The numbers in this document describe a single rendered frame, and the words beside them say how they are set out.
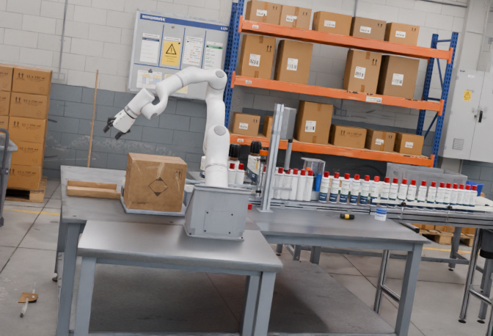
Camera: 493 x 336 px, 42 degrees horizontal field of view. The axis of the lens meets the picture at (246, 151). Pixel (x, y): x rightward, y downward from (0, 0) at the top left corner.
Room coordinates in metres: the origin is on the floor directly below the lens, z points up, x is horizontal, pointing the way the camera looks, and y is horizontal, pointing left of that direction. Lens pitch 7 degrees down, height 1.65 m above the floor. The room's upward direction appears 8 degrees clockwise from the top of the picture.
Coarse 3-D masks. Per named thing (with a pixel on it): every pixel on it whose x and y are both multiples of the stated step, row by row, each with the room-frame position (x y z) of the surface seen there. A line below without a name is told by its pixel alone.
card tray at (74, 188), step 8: (72, 184) 3.83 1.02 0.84; (80, 184) 3.85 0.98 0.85; (88, 184) 3.86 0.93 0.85; (96, 184) 3.88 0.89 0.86; (104, 184) 3.89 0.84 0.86; (112, 184) 3.91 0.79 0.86; (72, 192) 3.59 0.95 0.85; (80, 192) 3.60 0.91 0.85; (88, 192) 3.61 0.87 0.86; (96, 192) 3.63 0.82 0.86; (104, 192) 3.64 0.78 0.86; (112, 192) 3.65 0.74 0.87
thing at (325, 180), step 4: (324, 172) 4.18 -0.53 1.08; (328, 172) 4.18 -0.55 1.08; (324, 176) 4.18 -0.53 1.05; (328, 176) 4.18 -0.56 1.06; (324, 180) 4.17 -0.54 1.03; (328, 180) 4.17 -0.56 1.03; (324, 184) 4.17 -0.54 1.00; (328, 184) 4.18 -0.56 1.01; (324, 188) 4.17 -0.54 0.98; (320, 192) 4.18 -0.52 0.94; (324, 192) 4.17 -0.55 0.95; (320, 196) 4.18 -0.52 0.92; (324, 196) 4.17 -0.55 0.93; (320, 200) 4.17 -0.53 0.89; (324, 200) 4.17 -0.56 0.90
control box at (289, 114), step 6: (288, 108) 4.00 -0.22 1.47; (282, 114) 3.91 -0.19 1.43; (288, 114) 3.90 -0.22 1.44; (294, 114) 4.03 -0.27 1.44; (282, 120) 3.91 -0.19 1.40; (288, 120) 3.91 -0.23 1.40; (294, 120) 4.05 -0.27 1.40; (282, 126) 3.91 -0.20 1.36; (288, 126) 3.93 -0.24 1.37; (282, 132) 3.91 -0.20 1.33; (288, 132) 3.95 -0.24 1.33; (282, 138) 3.91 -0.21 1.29; (288, 138) 3.97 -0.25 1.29
